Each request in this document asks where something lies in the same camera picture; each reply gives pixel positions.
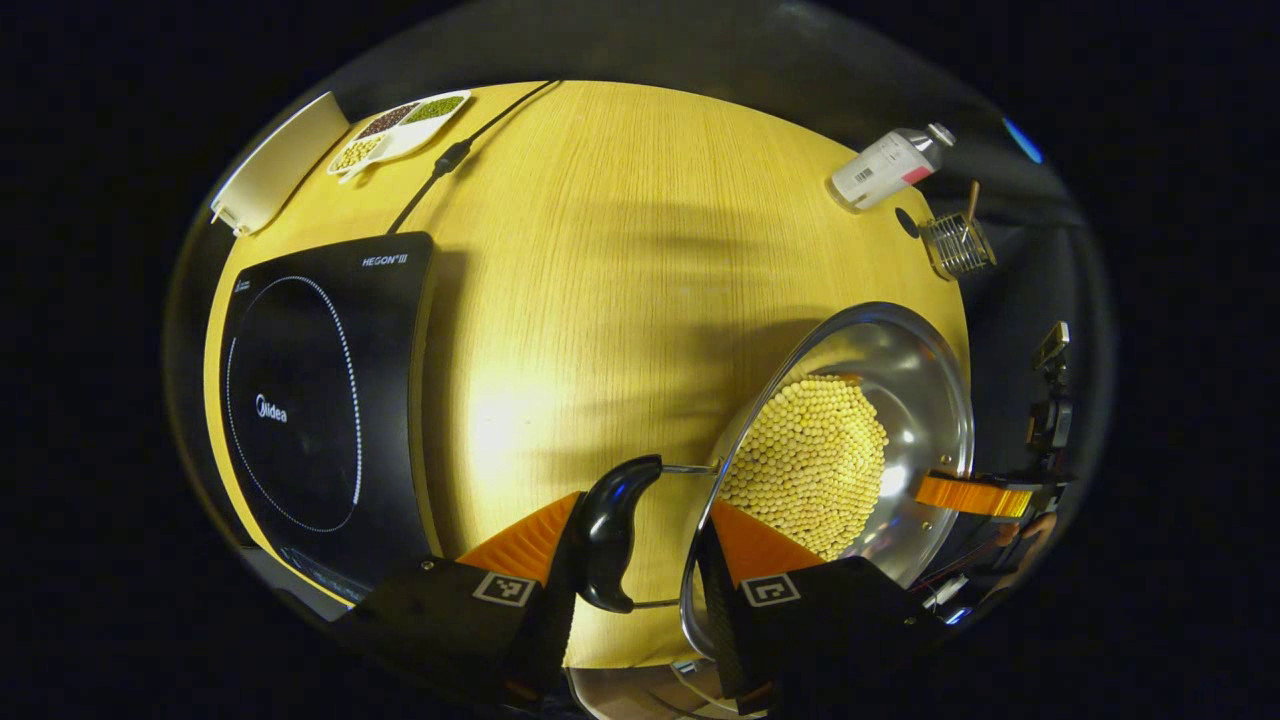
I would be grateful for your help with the white divided bean dish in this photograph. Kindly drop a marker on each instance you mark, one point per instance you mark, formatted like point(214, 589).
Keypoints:
point(400, 130)

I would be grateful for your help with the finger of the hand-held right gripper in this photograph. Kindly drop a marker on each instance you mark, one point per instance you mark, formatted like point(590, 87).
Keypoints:
point(970, 495)

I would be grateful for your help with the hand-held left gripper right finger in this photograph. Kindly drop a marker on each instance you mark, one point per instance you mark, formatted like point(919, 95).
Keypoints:
point(720, 620)

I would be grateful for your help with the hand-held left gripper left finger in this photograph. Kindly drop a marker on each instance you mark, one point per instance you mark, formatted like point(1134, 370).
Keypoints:
point(555, 650)

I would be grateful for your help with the black induction cooktop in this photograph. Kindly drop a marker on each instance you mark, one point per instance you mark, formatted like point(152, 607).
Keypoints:
point(310, 400)

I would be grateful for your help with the thin wooden stick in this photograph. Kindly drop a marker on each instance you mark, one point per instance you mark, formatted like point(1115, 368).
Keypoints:
point(971, 200)

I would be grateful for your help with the small black round disc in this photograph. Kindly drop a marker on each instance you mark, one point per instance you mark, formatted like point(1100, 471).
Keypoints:
point(907, 222)

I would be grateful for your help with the small glass jar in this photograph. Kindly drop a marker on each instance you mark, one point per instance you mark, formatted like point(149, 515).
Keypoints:
point(958, 245)

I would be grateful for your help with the white toaster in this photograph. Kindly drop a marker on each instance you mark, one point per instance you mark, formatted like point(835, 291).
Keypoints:
point(275, 165)

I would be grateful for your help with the pile of yellow soybeans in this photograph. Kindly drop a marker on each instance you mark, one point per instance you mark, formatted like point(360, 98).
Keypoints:
point(810, 460)

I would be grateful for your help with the white bottle with pink label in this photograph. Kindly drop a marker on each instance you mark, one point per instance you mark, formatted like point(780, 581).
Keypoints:
point(885, 165)

